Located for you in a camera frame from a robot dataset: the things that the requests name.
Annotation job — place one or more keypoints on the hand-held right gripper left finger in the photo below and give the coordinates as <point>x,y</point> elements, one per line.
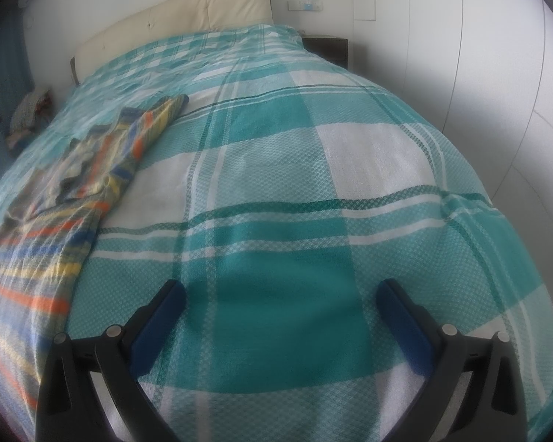
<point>159,327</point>

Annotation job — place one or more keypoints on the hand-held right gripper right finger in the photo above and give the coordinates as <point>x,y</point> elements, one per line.
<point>405,331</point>

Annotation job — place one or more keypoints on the striped knit sweater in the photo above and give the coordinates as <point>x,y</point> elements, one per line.
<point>50,239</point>

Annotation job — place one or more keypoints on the pile of clothes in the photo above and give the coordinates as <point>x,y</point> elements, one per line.
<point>27,115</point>

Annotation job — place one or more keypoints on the bed with teal checked cover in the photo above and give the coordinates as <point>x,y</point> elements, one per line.
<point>281,239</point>

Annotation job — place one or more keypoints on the white wardrobe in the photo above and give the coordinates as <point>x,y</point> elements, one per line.
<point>465,55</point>

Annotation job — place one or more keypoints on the dark nightstand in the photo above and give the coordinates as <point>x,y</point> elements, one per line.
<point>332,48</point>

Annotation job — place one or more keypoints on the blue curtain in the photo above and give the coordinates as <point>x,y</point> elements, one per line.
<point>4,69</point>

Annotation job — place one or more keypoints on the cream bed headboard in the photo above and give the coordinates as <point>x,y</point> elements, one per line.
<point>175,18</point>

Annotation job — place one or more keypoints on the wall socket panel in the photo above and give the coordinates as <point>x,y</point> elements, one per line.
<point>305,4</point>

